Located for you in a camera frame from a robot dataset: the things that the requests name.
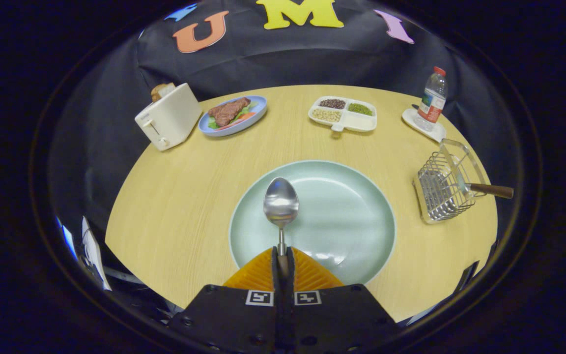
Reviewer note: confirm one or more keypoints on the brown steak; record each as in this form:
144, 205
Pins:
228, 112

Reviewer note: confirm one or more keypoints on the light green plate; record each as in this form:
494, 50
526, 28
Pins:
342, 211

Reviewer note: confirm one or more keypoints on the clear red-capped water bottle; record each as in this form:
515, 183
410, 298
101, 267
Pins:
432, 103

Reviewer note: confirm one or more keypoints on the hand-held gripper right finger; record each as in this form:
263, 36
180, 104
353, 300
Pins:
332, 319

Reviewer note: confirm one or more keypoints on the black backdrop cloth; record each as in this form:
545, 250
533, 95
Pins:
263, 64

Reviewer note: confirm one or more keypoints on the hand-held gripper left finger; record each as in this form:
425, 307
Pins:
234, 319

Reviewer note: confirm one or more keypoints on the white divided tray with beans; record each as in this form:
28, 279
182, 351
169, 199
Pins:
359, 122

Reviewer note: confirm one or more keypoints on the white square coaster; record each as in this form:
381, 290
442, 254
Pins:
410, 120

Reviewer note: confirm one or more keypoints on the toasted bread slice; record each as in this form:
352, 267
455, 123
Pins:
161, 91

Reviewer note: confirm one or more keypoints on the white paper sheet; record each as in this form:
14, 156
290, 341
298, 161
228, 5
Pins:
94, 255

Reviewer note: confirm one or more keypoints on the blue plate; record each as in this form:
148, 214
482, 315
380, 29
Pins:
258, 109

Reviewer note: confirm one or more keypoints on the white toaster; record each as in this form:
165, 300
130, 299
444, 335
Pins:
172, 120

